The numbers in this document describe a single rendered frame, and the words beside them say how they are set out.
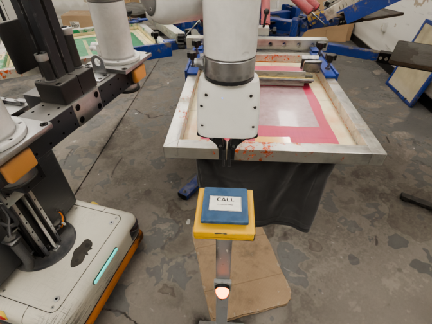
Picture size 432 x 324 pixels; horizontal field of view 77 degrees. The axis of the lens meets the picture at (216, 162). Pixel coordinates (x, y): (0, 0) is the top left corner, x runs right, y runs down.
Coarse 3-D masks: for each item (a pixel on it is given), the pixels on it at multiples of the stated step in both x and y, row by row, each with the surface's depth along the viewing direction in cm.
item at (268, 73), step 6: (258, 72) 108; (264, 72) 108; (270, 72) 108; (276, 72) 108; (282, 72) 107; (288, 72) 107; (294, 72) 107; (300, 72) 107; (264, 84) 110; (270, 84) 110; (276, 84) 110; (282, 84) 110; (288, 84) 109; (294, 84) 109; (300, 84) 109
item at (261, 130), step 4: (256, 68) 125; (260, 92) 106; (260, 96) 103; (260, 100) 100; (260, 104) 98; (260, 108) 96; (260, 112) 93; (260, 116) 91; (264, 116) 91; (260, 120) 89; (264, 120) 89; (260, 124) 88; (264, 124) 88; (260, 128) 86; (264, 128) 86; (260, 132) 84; (264, 132) 84; (264, 136) 82; (228, 140) 81; (248, 140) 81; (252, 140) 81
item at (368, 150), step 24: (192, 96) 99; (336, 96) 95; (360, 120) 83; (168, 144) 73; (192, 144) 73; (240, 144) 73; (264, 144) 73; (288, 144) 73; (312, 144) 73; (360, 144) 77
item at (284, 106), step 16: (272, 96) 103; (288, 96) 103; (304, 96) 103; (272, 112) 93; (288, 112) 93; (304, 112) 93; (320, 112) 93; (272, 128) 86; (288, 128) 86; (304, 128) 86; (320, 128) 86
